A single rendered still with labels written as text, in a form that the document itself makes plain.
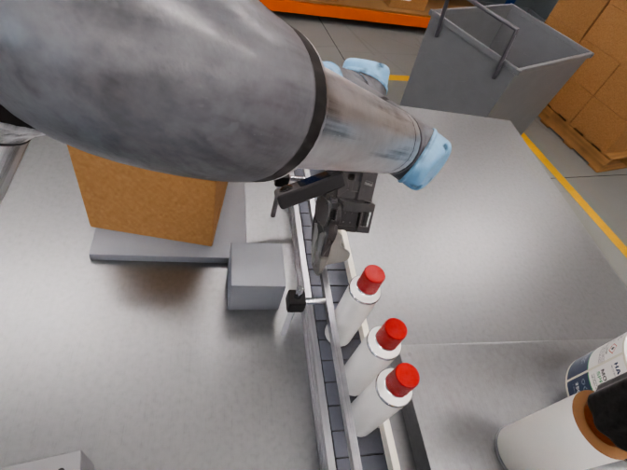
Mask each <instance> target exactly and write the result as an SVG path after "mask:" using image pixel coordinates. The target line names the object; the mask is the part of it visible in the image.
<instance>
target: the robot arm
mask: <svg viewBox="0 0 627 470"><path fill-rule="evenodd" d="M389 74H390V71H389V68H388V66H386V65H385V64H383V63H380V62H374V61H370V60H364V59H357V58H349V59H347V60H345V62H344V63H343V67H340V66H338V65H337V64H336V63H334V62H322V60H321V58H320V56H319V53H318V52H317V50H316V49H315V47H314V45H313V44H312V43H311V42H310V41H309V39H308V38H307V37H306V36H305V35H303V34H302V33H301V32H300V31H298V30H297V29H295V28H294V27H292V26H291V25H289V24H288V23H286V22H285V21H283V20H282V19H280V18H279V17H278V16H277V15H275V14H274V13H273V12H271V11H270V10H269V9H268V8H267V7H266V6H264V5H263V4H262V3H261V2H260V1H259V0H0V205H1V203H2V200H3V198H4V197H5V195H6V193H7V190H8V187H9V185H10V183H11V181H12V179H13V177H14V175H15V172H16V171H17V169H18V167H19V165H20V163H21V159H22V157H23V155H24V153H25V151H26V149H27V147H28V145H29V143H30V141H31V139H32V138H34V137H37V136H42V135H47V136H48V137H50V138H52V139H54V140H57V141H59V142H62V143H64V144H66V145H70V146H72V147H74V148H77V149H79V150H82V151H84V152H87V153H89V154H92V155H95V156H98V157H101V158H104V159H109V160H112V161H115V162H118V163H122V164H126V165H130V166H133V167H137V168H141V169H145V170H150V171H153V172H158V173H168V174H173V175H178V176H184V177H190V178H197V179H204V180H211V181H221V182H249V183H250V182H269V181H272V180H276V179H279V178H282V177H284V176H286V175H288V174H290V173H292V172H293V171H295V170H296V169H297V168H299V169H315V170H326V171H324V172H321V173H318V174H315V175H312V176H310V177H307V178H304V179H301V180H299V181H297V182H294V183H292V184H289V185H284V186H282V187H279V188H276V189H275V190H274V195H275V198H276V199H277V202H278V204H279V206H280V208H281V209H286V208H289V207H291V206H294V205H297V204H299V203H302V202H305V201H307V200H311V199H313V198H316V197H317V201H316V204H315V211H314V216H313V227H312V241H311V243H312V266H313V270H314V273H315V274H316V275H317V276H319V275H320V274H321V273H322V271H323V270H324V268H325V266H326V265H329V264H334V263H339V262H344V261H346V260H348V258H349V257H350V252H349V251H348V250H347V249H345V248H344V247H343V244H342V243H341V240H342V235H341V234H340V233H339V231H338V229H342V230H345V231H349V232H360V233H369V229H370V225H371V221H372V217H373V213H374V209H375V204H374V203H373V202H372V197H373V192H374V188H375V185H376V180H377V176H378V173H390V174H391V175H393V176H394V177H395V178H396V179H397V181H398V182H399V183H403V184H404V185H406V186H407V187H409V188H410V189H412V190H419V189H422V188H423V187H425V186H426V185H427V184H428V183H430V182H431V180H432V179H433V178H434V177H435V176H436V175H437V174H438V172H439V171H440V169H441V168H442V167H443V165H444V164H445V162H446V161H447V159H448V157H449V156H450V154H451V151H452V145H451V143H450V142H449V141H448V140H447V139H446V138H444V137H443V136H442V135H440V134H439V133H438V131H437V130H436V129H434V128H433V129H432V128H430V127H429V126H427V125H426V124H424V122H422V121H421V120H419V119H418V118H417V117H415V116H413V115H412V114H410V113H409V112H407V111H406V110H404V109H403V108H401V107H400V106H398V105H397V104H395V103H394V102H392V101H391V100H389V99H388V98H386V97H385V95H386V94H387V92H388V88H387V84H388V79H389ZM369 213H370V218H369ZM368 218H369V224H368V226H367V223H368Z"/></svg>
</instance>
